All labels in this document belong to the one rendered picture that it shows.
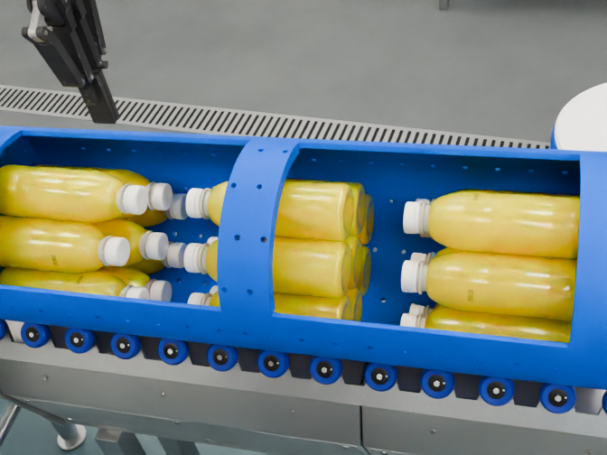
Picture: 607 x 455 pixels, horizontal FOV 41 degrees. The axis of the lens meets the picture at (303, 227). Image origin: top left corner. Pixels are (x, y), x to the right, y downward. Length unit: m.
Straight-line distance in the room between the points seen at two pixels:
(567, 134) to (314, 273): 0.51
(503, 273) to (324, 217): 0.22
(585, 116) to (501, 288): 0.47
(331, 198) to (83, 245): 0.34
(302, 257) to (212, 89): 2.39
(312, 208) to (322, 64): 2.39
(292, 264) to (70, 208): 0.32
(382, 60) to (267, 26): 0.61
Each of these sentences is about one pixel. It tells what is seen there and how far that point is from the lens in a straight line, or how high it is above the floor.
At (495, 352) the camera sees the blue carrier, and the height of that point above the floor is 1.10.
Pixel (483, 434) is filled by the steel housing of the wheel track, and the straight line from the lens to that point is 1.13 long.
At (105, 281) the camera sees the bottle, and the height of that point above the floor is 1.08.
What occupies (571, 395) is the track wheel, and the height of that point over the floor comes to 0.97.
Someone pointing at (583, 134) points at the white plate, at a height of 1.04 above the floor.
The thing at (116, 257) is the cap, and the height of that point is 1.12.
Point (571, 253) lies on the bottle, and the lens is 0.96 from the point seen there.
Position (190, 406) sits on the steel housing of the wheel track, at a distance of 1.24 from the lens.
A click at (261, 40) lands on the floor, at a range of 3.57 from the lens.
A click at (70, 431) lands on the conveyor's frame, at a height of 0.06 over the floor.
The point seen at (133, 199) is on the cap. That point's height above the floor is 1.17.
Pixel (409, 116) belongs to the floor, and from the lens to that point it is 3.02.
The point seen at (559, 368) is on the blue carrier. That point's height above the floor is 1.08.
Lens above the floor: 1.87
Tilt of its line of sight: 45 degrees down
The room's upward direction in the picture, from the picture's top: 12 degrees counter-clockwise
